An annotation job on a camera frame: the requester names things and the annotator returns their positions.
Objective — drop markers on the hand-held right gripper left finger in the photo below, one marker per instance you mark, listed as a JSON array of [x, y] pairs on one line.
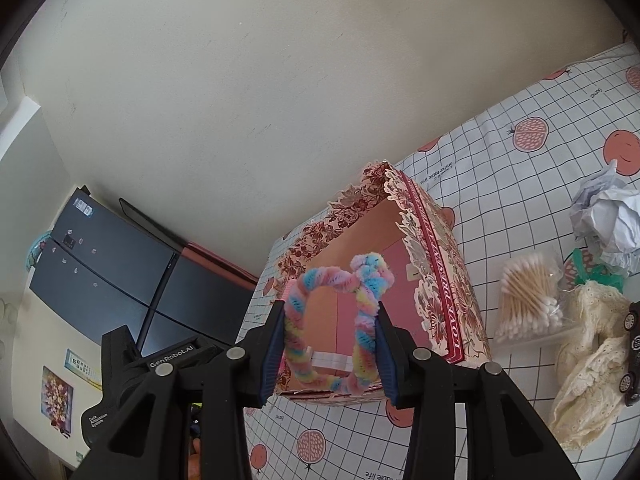
[[272, 355]]

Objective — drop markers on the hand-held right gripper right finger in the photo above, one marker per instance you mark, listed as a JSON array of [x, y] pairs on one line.
[[387, 355]]

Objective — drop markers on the pink floral paper box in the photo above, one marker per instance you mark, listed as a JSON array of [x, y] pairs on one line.
[[445, 280]]

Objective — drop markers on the cream lace cloth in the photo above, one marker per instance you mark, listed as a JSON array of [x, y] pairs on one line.
[[590, 370]]

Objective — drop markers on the dark blue refrigerator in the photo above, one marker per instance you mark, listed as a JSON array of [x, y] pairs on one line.
[[100, 280]]

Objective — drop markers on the pink flat board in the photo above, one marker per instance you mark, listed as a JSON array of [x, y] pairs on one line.
[[220, 262]]

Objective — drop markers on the black flat board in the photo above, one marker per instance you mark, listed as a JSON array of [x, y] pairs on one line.
[[150, 225]]

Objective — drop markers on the bag of cotton swabs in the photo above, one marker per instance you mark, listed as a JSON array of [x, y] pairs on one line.
[[525, 300]]

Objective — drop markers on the turquoise round decoration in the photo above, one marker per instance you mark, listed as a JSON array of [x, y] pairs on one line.
[[35, 250]]

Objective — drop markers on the green plastic item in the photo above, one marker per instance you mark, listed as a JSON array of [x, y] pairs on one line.
[[597, 272]]

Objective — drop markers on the checked fruit print tablecloth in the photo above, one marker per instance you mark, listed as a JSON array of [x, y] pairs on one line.
[[525, 170]]

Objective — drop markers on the black toy car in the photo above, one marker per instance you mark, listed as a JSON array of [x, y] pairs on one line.
[[632, 345]]

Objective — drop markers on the crumpled white paper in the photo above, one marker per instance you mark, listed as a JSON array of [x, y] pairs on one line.
[[610, 220]]

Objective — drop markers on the wall sticker chart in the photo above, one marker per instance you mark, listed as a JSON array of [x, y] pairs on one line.
[[80, 365]]

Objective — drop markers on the flower wall poster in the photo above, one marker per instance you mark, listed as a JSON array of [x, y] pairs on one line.
[[56, 400]]

